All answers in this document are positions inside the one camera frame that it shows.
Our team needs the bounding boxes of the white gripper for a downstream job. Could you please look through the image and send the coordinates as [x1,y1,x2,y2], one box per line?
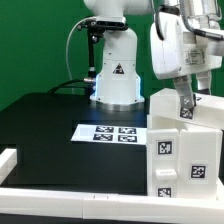
[150,13,224,109]

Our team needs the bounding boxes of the tall white block with tag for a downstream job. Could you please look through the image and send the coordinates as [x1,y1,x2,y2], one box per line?
[149,89,224,130]

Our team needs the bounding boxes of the white panel with tag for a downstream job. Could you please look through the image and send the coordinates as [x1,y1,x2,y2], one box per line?
[146,129,179,198]

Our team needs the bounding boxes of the white cabinet body box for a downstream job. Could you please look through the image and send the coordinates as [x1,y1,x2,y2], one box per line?
[147,115,222,200]

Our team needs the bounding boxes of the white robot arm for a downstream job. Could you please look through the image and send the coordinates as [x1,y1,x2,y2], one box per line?
[83,0,224,111]

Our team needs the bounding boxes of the white marker sheet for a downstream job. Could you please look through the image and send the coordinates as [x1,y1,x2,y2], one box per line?
[71,124,146,145]

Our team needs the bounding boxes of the grey corrugated cable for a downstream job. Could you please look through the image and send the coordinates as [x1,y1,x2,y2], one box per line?
[153,0,224,42]

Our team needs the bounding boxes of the white right frame rail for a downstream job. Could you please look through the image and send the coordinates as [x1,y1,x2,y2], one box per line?
[217,179,224,202]

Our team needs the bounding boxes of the white frame rail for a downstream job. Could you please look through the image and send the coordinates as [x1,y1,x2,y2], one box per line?
[217,179,224,202]
[0,188,224,224]
[0,148,17,185]

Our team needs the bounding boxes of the black camera stand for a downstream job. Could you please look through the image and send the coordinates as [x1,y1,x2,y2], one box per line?
[78,16,128,96]

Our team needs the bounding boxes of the grey stand cable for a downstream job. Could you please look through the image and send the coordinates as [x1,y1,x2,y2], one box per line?
[65,17,96,96]

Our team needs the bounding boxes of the black base cables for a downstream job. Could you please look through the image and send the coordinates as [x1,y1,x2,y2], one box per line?
[47,78,93,96]

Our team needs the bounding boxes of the white left frame rail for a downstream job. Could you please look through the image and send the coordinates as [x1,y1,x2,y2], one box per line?
[0,148,17,185]

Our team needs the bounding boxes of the white front frame rail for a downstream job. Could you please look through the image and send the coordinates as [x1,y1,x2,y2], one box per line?
[0,188,224,224]

